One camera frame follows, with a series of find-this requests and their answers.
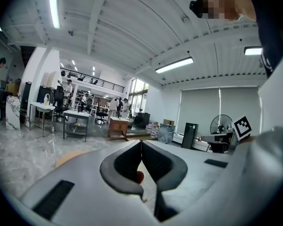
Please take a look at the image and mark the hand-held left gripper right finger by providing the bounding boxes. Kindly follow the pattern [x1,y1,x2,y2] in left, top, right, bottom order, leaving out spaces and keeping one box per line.
[141,140,245,222]

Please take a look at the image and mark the low wooden platform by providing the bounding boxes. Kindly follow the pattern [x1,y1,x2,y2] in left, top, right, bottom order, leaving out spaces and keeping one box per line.
[126,129,158,140]

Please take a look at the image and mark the black mezzanine railing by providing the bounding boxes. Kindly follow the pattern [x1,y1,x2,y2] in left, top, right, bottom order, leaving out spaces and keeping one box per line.
[60,67,125,93]

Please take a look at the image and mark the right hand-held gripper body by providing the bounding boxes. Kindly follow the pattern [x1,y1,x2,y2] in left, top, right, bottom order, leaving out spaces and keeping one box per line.
[228,115,253,153]

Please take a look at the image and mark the black head-worn camera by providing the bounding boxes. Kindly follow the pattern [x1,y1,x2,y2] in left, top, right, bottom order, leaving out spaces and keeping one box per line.
[189,0,203,18]

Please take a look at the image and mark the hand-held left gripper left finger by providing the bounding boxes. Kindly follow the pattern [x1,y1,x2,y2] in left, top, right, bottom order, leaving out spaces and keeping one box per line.
[20,140,161,226]

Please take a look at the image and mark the tall black cabinet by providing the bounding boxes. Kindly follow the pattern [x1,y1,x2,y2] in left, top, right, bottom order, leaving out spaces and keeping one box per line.
[20,81,32,123]

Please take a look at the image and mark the person's black t-shirt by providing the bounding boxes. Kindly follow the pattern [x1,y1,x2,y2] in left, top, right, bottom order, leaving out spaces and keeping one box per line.
[245,0,283,79]

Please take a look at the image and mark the grey-framed white table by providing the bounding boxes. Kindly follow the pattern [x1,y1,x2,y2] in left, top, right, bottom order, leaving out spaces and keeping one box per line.
[63,110,91,142]

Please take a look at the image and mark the person's right forearm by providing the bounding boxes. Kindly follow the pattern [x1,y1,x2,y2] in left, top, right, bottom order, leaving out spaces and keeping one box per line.
[239,136,257,145]

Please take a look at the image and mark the glass entrance windows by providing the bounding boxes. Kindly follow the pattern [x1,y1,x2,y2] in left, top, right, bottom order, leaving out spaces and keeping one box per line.
[128,78,149,117]

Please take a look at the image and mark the white sink table steel legs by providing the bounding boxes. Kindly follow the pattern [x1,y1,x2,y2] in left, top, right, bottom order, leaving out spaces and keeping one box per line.
[29,102,56,137]

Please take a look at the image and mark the bulky black case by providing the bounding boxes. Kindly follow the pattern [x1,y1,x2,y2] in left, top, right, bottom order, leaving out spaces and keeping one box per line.
[133,112,151,129]

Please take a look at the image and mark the black standing fan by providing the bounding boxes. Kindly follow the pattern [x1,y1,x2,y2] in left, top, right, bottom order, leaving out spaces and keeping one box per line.
[210,114,233,136]

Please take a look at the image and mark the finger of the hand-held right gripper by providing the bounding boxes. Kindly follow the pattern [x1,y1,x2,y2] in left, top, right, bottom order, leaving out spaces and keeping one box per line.
[201,132,233,153]

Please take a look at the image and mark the white veined marble slab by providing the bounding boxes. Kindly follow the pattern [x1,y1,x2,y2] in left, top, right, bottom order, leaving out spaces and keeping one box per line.
[5,95,21,130]

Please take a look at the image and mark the grey marble slab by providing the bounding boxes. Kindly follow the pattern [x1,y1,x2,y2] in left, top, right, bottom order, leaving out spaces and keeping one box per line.
[157,123,175,145]

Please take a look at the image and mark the grey roller blind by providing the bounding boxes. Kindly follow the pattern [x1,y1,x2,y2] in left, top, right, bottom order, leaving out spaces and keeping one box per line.
[219,86,262,136]
[176,88,220,136]

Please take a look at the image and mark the black tower appliance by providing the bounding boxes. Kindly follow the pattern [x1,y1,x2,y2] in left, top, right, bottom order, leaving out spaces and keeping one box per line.
[181,122,199,150]

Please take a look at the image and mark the person's face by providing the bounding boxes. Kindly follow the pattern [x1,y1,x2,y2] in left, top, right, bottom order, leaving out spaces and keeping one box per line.
[198,0,257,22]

